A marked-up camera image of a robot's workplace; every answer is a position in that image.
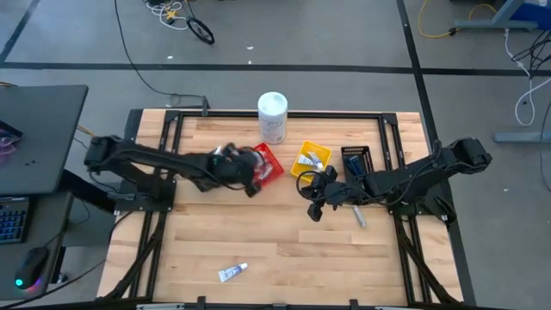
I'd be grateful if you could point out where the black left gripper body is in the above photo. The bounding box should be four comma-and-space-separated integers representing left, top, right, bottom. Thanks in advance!
212, 144, 262, 189

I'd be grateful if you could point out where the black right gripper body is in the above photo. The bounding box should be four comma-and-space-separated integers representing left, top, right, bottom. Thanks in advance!
309, 173, 350, 208

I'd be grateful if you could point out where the silver narrow sachet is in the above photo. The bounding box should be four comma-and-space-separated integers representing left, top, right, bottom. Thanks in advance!
352, 206, 368, 228

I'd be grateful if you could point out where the yellow plastic mesh basket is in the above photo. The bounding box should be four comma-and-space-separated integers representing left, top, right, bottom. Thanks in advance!
290, 140, 333, 184

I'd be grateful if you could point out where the red plastic mesh basket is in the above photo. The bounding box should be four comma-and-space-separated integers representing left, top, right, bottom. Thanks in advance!
251, 142, 286, 188

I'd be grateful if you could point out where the black plastic mesh basket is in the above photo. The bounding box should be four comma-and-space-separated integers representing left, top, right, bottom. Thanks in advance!
340, 145, 375, 177

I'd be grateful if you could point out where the white wipes canister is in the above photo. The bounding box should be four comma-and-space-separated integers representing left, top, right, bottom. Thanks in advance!
257, 90, 289, 146

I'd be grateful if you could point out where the black wheel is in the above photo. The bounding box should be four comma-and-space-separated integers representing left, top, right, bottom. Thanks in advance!
185, 15, 216, 46

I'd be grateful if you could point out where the grey desk foot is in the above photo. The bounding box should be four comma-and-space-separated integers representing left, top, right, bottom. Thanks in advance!
493, 131, 551, 144

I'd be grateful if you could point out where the dark grey desk shelf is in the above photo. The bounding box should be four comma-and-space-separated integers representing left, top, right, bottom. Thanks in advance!
0, 191, 74, 302

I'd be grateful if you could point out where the black desk top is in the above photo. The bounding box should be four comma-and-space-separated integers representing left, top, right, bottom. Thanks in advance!
0, 84, 90, 195

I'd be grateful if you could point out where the desk with blue-grey legs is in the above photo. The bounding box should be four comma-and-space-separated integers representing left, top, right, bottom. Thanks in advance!
449, 0, 551, 34

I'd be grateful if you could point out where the black computer mouse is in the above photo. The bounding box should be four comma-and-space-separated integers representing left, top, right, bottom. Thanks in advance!
14, 246, 51, 290

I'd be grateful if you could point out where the black backlit keyboard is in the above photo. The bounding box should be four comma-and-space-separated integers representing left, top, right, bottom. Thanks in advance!
0, 196, 30, 245

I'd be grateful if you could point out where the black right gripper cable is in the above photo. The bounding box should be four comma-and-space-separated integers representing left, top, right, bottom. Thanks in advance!
295, 169, 322, 202

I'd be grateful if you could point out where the black aluminium table frame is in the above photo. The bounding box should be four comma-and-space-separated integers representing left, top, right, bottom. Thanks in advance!
96, 108, 477, 310

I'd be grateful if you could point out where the black floor cable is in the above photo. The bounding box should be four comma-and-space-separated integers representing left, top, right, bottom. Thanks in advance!
113, 0, 211, 111

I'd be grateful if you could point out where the white cable bundle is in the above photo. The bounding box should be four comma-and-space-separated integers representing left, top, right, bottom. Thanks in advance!
145, 0, 190, 31

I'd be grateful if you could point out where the yellow floor cable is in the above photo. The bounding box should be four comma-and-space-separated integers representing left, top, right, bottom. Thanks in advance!
418, 0, 498, 39

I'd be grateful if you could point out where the white floor cable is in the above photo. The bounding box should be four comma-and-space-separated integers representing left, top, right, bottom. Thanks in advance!
503, 28, 551, 127

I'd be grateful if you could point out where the purple cable bundle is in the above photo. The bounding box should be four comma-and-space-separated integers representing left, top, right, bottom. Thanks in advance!
0, 135, 22, 157

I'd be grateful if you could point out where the black cable tangle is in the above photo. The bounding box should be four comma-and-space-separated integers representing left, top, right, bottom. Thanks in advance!
511, 29, 551, 78

